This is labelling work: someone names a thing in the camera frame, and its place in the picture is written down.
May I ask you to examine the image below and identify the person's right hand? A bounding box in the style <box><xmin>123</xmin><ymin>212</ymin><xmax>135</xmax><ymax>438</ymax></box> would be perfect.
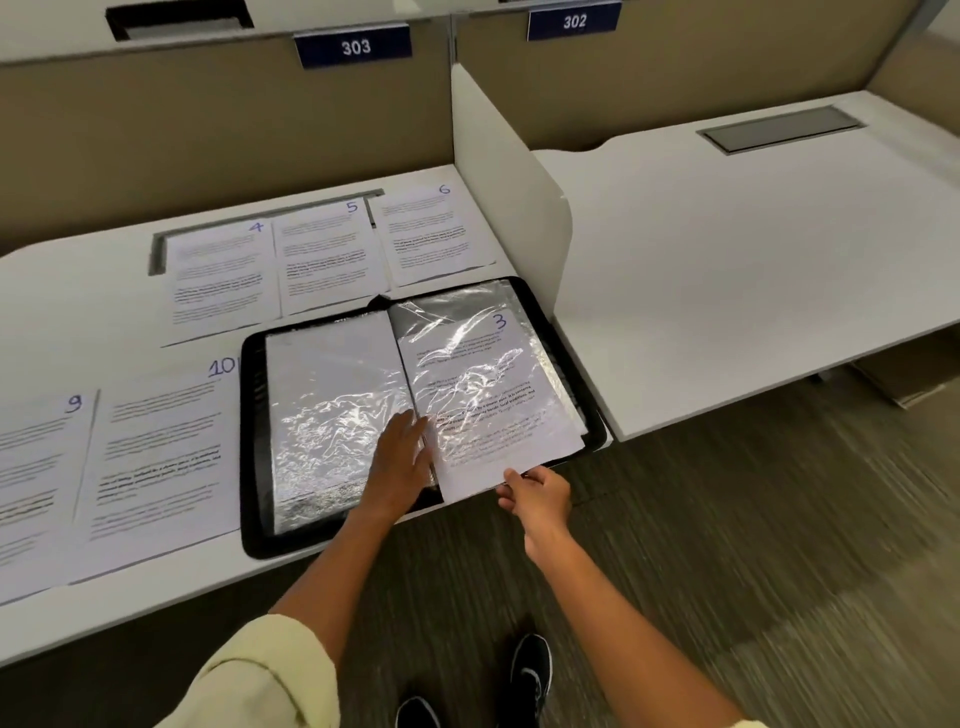
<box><xmin>495</xmin><ymin>465</ymin><xmax>576</xmax><ymax>562</ymax></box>

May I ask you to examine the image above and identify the person's left hand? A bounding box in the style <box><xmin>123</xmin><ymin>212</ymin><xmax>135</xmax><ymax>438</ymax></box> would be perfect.
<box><xmin>358</xmin><ymin>410</ymin><xmax>438</xmax><ymax>525</ymax></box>

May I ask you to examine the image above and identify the white printed paper sheet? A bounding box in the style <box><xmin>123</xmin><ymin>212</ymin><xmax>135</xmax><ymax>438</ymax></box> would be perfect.
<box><xmin>366</xmin><ymin>179</ymin><xmax>498</xmax><ymax>289</ymax></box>
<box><xmin>70</xmin><ymin>355</ymin><xmax>246</xmax><ymax>587</ymax></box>
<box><xmin>270</xmin><ymin>195</ymin><xmax>392</xmax><ymax>317</ymax></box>
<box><xmin>395</xmin><ymin>300</ymin><xmax>587</xmax><ymax>504</ymax></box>
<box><xmin>159</xmin><ymin>218</ymin><xmax>283</xmax><ymax>348</ymax></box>
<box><xmin>0</xmin><ymin>389</ymin><xmax>103</xmax><ymax>607</ymax></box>

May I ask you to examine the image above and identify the black display folder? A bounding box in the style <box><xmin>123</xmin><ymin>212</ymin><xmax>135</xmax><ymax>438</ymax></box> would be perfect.
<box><xmin>239</xmin><ymin>275</ymin><xmax>609</xmax><ymax>561</ymax></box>

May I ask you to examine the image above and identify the person's left forearm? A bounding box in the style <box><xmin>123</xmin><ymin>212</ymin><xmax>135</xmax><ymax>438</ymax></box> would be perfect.
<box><xmin>268</xmin><ymin>507</ymin><xmax>412</xmax><ymax>661</ymax></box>

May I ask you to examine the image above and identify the person's right forearm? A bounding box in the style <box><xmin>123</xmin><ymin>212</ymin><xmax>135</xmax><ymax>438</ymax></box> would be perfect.
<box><xmin>522</xmin><ymin>523</ymin><xmax>751</xmax><ymax>728</ymax></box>

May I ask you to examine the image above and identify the person's right black shoe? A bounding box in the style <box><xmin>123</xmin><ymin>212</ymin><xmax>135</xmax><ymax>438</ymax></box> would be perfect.
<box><xmin>509</xmin><ymin>633</ymin><xmax>555</xmax><ymax>728</ymax></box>

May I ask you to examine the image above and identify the person's black shoe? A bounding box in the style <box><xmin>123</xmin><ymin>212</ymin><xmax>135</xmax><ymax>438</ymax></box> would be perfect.
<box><xmin>509</xmin><ymin>633</ymin><xmax>555</xmax><ymax>728</ymax></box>
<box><xmin>394</xmin><ymin>695</ymin><xmax>444</xmax><ymax>728</ymax></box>

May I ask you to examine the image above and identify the person's left black shoe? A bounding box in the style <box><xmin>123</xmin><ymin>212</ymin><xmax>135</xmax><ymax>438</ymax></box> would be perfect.
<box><xmin>394</xmin><ymin>695</ymin><xmax>444</xmax><ymax>728</ymax></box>

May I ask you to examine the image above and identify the pale yellow sleeve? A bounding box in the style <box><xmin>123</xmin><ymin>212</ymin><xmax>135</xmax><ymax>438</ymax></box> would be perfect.
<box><xmin>153</xmin><ymin>613</ymin><xmax>342</xmax><ymax>728</ymax></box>

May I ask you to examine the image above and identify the white desk divider panel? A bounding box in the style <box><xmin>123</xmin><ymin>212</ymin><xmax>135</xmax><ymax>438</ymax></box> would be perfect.
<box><xmin>449</xmin><ymin>63</ymin><xmax>576</xmax><ymax>325</ymax></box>

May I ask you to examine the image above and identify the cardboard box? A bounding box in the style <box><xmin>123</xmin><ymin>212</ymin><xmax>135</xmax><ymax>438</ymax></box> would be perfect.
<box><xmin>850</xmin><ymin>336</ymin><xmax>960</xmax><ymax>411</ymax></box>

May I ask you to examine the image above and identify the blue number plate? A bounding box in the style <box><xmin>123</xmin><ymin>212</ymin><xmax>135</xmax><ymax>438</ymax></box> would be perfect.
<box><xmin>526</xmin><ymin>0</ymin><xmax>624</xmax><ymax>43</ymax></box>
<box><xmin>293</xmin><ymin>23</ymin><xmax>414</xmax><ymax>71</ymax></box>

